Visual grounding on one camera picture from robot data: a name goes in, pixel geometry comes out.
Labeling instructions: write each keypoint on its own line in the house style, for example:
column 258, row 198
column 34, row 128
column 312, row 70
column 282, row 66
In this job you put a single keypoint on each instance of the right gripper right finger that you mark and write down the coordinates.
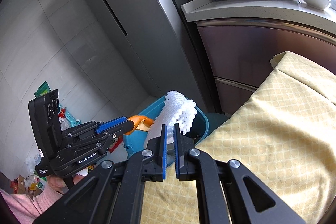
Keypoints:
column 227, row 192

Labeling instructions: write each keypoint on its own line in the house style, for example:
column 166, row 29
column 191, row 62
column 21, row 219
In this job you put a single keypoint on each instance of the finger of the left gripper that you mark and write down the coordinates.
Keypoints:
column 106, row 125
column 117, row 131

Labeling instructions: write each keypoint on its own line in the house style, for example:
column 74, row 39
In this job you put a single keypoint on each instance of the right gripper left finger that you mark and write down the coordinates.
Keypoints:
column 112, row 193

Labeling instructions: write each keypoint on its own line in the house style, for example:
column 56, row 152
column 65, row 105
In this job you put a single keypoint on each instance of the orange peel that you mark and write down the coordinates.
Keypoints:
column 141, row 123

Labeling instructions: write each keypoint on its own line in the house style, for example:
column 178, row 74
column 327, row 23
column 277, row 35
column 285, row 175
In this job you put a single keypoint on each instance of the white foam fruit net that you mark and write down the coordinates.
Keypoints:
column 177, row 109

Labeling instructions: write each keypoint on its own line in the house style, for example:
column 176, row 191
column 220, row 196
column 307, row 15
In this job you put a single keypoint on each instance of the pink sleeved left forearm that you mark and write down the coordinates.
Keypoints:
column 25, row 208

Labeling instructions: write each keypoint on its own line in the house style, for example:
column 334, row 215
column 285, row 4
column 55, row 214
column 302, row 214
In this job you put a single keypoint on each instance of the blue trash bin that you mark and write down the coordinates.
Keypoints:
column 134, row 142

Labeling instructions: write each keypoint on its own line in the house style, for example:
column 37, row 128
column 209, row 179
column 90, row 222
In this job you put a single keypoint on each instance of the person's left hand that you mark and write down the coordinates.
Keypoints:
column 58, row 184

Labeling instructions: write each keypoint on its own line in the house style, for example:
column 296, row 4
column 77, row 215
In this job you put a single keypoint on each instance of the yellow patterned tablecloth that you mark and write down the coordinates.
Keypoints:
column 285, row 134

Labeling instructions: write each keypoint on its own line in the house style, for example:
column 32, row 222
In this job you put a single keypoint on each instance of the grey refrigerator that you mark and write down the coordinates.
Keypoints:
column 163, row 49

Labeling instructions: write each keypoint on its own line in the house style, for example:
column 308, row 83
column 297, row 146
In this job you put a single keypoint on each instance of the brown base cabinets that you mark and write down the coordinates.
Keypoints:
column 240, row 50

